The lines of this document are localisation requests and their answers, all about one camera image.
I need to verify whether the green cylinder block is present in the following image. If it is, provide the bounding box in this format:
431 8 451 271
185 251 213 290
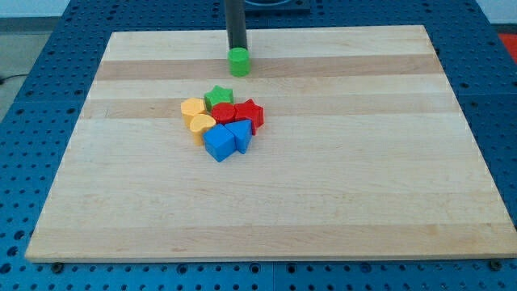
228 47 250 77

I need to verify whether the red star block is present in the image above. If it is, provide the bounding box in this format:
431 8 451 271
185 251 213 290
234 99 264 135

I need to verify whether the green star block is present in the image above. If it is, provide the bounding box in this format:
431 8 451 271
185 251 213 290
204 85 234 112

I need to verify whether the blue triangle block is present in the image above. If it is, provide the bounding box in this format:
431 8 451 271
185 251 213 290
225 120 252 154

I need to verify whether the blue cube block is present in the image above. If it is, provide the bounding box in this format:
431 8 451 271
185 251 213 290
203 124 236 162

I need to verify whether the red cylinder block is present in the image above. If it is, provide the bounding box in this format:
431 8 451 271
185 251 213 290
211 103 236 124

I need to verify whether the yellow heart block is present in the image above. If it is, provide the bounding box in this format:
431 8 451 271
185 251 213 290
189 114 216 146

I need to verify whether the yellow hexagon block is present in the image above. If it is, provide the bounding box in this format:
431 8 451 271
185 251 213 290
180 98 207 128

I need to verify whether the light wooden board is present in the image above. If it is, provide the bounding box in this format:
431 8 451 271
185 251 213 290
25 25 516 263

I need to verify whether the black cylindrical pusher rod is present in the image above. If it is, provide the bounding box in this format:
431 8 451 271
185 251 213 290
224 0 248 49

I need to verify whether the red object at edge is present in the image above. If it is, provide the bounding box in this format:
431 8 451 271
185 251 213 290
498 33 517 63

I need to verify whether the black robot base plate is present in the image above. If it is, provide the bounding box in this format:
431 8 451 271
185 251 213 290
244 0 311 12

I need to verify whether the black cable on floor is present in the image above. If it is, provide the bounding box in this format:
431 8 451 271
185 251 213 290
0 73 28 86

